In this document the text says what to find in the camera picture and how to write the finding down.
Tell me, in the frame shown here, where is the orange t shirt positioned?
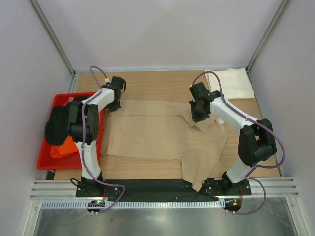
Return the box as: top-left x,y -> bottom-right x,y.
50,136 -> 78,159

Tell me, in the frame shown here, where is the right aluminium frame post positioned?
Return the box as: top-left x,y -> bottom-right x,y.
246,0 -> 293,72

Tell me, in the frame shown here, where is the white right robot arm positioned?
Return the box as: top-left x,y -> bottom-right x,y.
189,82 -> 277,195

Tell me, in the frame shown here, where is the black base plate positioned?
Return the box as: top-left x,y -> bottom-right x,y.
70,178 -> 252,202

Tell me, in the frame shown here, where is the red plastic bin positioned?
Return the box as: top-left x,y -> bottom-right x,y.
37,92 -> 93,171

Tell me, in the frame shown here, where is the black t shirt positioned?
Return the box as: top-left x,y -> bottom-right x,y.
45,102 -> 70,145

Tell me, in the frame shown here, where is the beige t shirt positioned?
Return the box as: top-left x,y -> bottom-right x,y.
102,100 -> 228,191

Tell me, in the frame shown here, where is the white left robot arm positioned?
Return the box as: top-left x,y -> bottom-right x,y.
67,76 -> 126,197

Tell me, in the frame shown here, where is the slotted cable duct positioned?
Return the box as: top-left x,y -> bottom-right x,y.
41,199 -> 225,209

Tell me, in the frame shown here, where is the folded white t shirt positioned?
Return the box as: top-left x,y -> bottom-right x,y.
215,68 -> 254,100

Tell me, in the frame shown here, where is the aluminium rail profile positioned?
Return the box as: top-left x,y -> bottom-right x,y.
30,177 -> 299,199

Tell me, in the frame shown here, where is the left aluminium frame post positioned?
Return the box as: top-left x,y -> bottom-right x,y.
29,0 -> 76,77

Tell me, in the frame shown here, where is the aluminium frame post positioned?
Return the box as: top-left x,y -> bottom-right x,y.
29,0 -> 76,77
246,0 -> 293,72

